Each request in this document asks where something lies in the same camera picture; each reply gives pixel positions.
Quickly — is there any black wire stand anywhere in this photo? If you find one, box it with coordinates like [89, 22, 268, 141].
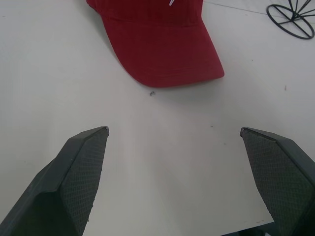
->
[266, 0, 315, 40]

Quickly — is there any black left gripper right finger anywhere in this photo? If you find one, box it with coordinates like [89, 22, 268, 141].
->
[239, 127, 315, 236]

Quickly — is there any red baseball cap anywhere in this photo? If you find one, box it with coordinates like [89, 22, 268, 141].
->
[85, 0, 225, 89]

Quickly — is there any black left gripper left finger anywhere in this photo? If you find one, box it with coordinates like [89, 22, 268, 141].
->
[0, 126, 110, 236]

